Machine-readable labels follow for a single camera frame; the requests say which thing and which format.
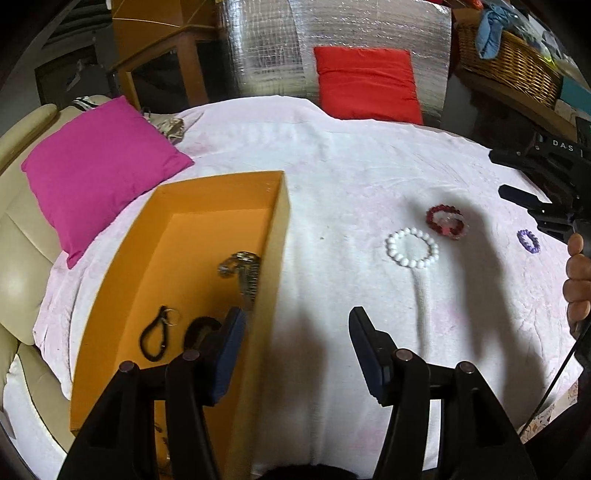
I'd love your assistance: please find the silver insulating sheet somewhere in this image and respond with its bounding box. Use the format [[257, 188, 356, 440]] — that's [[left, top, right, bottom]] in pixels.
[[222, 0, 453, 126]]

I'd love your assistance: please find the black cable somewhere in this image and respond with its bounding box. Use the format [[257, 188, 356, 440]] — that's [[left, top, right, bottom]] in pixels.
[[521, 339, 585, 445]]

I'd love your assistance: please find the silver metal keychain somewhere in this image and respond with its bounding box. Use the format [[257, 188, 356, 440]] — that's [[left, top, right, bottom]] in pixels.
[[218, 250, 262, 306]]

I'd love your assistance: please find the magenta pillow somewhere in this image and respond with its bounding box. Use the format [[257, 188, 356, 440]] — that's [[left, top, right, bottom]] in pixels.
[[21, 96, 195, 269]]

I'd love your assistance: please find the purple bead bracelet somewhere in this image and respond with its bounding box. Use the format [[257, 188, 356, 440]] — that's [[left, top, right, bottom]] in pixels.
[[517, 229, 541, 253]]

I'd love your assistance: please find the patterned small pouch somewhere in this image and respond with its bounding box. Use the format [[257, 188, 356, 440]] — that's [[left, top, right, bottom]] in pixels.
[[143, 108, 186, 141]]

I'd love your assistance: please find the black hair tie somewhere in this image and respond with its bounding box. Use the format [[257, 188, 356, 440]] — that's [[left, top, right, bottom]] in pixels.
[[184, 316, 223, 356]]

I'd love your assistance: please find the blue cloth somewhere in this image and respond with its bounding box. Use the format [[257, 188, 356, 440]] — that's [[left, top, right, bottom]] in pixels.
[[475, 7, 509, 58]]

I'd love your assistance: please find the black cord loop with ring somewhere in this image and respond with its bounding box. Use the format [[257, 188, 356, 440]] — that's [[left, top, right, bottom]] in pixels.
[[140, 306, 182, 361]]

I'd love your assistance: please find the red pillow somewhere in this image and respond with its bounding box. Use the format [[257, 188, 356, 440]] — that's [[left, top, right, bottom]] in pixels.
[[313, 46, 424, 125]]

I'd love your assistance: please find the pink bead bracelet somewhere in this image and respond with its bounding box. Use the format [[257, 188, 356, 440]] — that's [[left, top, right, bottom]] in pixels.
[[434, 213, 467, 240]]

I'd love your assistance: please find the orange cardboard box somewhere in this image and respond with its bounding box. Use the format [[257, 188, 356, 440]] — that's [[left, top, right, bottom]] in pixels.
[[69, 171, 293, 480]]

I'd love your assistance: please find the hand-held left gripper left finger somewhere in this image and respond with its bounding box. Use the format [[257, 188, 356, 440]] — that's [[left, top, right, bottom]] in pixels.
[[55, 307, 247, 480]]

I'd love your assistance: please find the wooden cabinet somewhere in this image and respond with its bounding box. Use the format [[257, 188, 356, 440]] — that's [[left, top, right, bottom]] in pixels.
[[108, 0, 227, 112]]

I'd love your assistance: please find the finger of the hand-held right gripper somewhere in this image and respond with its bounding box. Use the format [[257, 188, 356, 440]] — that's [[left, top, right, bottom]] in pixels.
[[489, 148, 539, 175], [499, 185, 583, 241]]

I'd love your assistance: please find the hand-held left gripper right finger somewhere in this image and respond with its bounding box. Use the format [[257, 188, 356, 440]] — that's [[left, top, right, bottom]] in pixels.
[[348, 306, 539, 480]]

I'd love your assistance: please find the red bead bracelet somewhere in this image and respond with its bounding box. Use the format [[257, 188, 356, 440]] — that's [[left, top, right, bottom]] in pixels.
[[426, 204, 464, 234]]

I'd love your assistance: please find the wicker basket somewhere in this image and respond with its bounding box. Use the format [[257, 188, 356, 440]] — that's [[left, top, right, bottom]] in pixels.
[[455, 18, 564, 109]]

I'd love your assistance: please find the white bead bracelet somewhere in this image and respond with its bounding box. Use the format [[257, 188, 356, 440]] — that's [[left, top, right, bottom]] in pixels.
[[386, 227, 439, 269]]

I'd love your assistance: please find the person's right hand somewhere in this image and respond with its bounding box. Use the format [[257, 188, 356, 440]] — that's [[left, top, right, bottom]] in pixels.
[[562, 233, 591, 335]]

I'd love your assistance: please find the beige leather sofa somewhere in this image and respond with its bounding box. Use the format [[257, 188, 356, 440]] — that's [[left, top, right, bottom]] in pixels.
[[0, 95, 116, 462]]

